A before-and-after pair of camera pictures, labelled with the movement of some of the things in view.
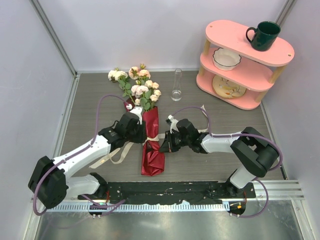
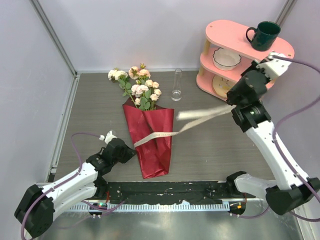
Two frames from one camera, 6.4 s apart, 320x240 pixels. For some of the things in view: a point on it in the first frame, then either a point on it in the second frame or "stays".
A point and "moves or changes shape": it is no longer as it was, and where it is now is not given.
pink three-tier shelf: [232, 71] stays
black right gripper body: [176, 140] -> [230, 94]
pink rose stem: [141, 73] stays
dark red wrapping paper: [152, 162] moves or changes shape
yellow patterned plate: [225, 89] stays
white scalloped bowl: [225, 60] stays
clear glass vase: [176, 95] stays
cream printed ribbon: [148, 139] moves or changes shape
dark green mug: [265, 35] stays
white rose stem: [121, 76] stays
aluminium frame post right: [285, 11] stays
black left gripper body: [137, 135] -> [125, 155]
